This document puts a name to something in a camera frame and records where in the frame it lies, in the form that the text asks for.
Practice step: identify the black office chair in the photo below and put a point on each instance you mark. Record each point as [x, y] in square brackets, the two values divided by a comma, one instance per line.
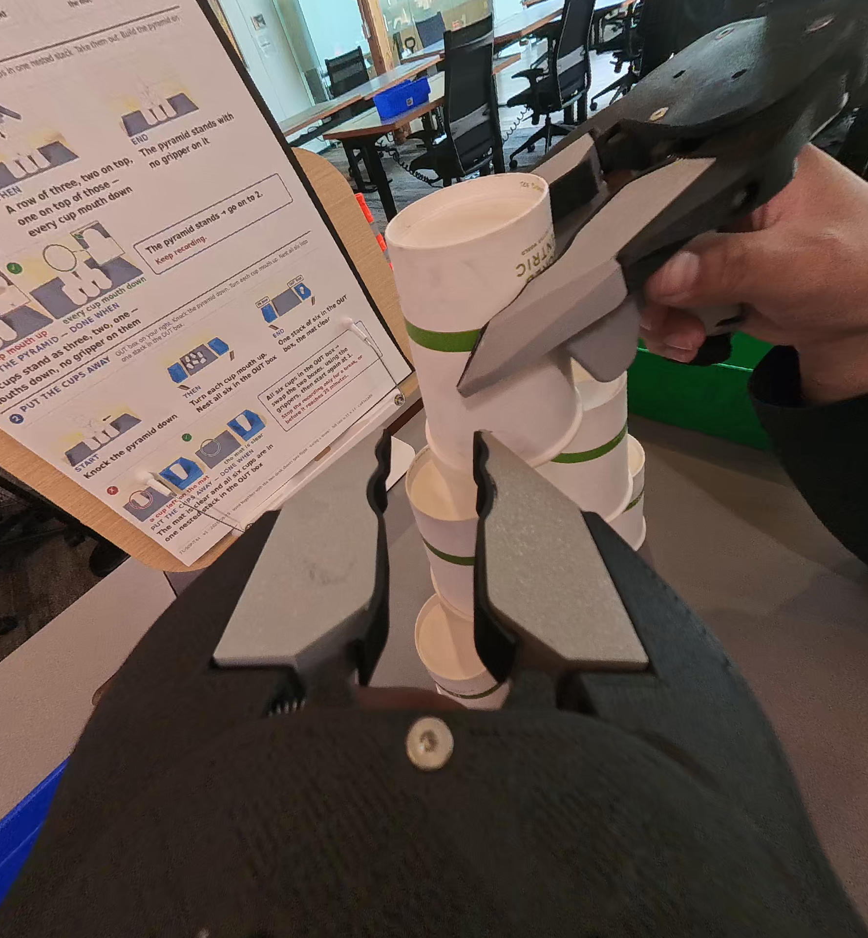
[346, 73]
[470, 102]
[551, 66]

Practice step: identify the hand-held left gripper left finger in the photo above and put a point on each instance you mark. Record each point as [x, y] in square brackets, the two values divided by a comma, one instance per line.
[302, 586]

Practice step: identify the instruction sheet on stand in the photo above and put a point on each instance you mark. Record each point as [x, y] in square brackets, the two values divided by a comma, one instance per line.
[331, 198]

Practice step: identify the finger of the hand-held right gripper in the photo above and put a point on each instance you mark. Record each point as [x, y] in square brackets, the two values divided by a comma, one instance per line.
[565, 163]
[587, 278]

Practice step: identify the person's right hand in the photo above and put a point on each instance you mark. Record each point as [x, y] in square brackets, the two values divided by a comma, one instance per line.
[829, 278]

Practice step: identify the printed instruction sheet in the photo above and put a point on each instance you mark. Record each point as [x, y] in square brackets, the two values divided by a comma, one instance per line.
[148, 256]

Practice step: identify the blue plastic bin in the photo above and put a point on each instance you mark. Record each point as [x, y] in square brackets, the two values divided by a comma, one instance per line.
[9, 843]

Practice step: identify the green plastic bin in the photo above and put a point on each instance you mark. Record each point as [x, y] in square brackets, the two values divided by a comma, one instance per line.
[697, 403]

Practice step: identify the orange traffic cone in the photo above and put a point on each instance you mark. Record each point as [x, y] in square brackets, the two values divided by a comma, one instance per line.
[371, 227]

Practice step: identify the small blue bin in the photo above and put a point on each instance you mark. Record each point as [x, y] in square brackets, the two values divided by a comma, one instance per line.
[404, 99]

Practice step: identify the wooden office desk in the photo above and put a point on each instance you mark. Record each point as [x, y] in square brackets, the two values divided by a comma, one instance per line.
[360, 121]

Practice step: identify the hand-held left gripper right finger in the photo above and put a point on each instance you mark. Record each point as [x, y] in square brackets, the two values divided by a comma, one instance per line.
[558, 579]

